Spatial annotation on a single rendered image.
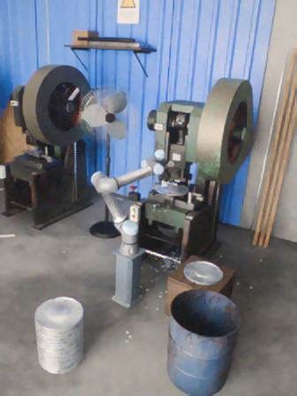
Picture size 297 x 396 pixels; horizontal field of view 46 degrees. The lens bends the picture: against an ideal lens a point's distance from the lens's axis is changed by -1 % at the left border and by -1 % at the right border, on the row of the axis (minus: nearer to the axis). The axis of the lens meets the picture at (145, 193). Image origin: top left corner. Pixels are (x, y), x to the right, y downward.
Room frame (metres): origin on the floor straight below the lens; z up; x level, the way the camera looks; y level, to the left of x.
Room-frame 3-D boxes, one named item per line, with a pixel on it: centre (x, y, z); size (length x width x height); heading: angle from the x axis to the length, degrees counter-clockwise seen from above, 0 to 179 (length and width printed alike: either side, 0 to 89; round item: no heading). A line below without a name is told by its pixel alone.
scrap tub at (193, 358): (1.67, -0.39, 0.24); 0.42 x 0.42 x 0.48
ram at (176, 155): (2.94, -0.26, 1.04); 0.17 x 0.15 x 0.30; 152
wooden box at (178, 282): (2.25, -0.47, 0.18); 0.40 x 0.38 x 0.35; 148
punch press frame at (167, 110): (3.10, -0.35, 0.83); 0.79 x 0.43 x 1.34; 152
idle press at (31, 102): (4.12, 1.06, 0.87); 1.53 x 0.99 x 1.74; 150
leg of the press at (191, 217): (2.97, -0.59, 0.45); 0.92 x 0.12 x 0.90; 152
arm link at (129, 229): (2.35, 0.10, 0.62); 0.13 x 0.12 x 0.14; 26
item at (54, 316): (1.72, 0.49, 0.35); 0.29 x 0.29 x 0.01
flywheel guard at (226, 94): (2.91, -0.63, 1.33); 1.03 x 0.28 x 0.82; 152
